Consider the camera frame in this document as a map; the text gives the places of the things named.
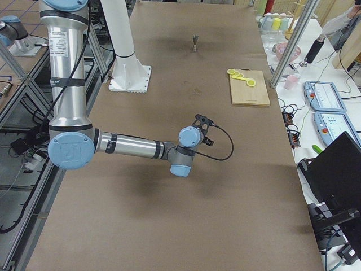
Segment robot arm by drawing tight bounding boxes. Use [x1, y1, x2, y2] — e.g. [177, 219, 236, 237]
[39, 1, 213, 177]
[1, 15, 29, 46]

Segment white camera mast base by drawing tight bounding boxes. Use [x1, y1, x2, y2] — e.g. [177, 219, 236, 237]
[101, 0, 152, 93]

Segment black thermos bottle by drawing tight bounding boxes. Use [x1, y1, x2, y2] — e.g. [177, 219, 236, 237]
[305, 34, 326, 64]

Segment aluminium frame post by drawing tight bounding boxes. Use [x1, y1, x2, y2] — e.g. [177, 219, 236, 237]
[270, 0, 319, 89]

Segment steel jigger measuring cup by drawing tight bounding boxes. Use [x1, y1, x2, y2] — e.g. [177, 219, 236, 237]
[192, 34, 199, 53]

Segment blue teach pendant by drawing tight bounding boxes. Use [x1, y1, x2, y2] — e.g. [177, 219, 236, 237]
[303, 81, 347, 112]
[313, 111, 360, 146]

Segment near blue teach pendant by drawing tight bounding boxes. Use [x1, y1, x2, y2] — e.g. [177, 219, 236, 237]
[313, 111, 360, 146]

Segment wooden cup tree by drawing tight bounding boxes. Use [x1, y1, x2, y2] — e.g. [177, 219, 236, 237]
[284, 0, 307, 41]

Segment grey cup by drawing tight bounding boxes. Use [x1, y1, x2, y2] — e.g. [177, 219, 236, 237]
[261, 16, 273, 31]

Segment lemon slice on knife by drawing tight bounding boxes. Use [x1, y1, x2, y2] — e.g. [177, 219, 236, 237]
[246, 80, 256, 87]

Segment wooden cutting board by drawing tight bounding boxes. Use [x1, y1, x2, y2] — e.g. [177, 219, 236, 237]
[228, 69, 270, 106]

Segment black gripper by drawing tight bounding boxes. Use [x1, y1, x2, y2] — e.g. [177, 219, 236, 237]
[192, 114, 214, 146]

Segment person in grey jacket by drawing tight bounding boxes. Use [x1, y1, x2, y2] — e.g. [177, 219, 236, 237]
[322, 4, 360, 51]

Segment small pink cup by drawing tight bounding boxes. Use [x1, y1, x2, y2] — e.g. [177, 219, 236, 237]
[284, 75, 298, 90]

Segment yellow plastic knife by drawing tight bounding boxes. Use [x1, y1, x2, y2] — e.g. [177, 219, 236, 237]
[231, 75, 256, 82]

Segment pink bowl with ice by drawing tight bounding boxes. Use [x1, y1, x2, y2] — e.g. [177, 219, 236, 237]
[276, 42, 301, 62]

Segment far blue teach pendant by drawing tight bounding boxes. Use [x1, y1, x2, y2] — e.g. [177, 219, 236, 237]
[303, 81, 347, 112]

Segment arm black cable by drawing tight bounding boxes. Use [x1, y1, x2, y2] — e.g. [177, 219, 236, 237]
[194, 121, 234, 161]

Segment yellow cup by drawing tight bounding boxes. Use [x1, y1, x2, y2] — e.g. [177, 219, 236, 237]
[271, 18, 282, 31]

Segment lemon slice near handle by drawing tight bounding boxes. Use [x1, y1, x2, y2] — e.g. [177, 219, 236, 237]
[227, 68, 236, 75]

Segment green cup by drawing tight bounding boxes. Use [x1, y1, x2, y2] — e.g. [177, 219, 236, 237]
[279, 18, 290, 32]

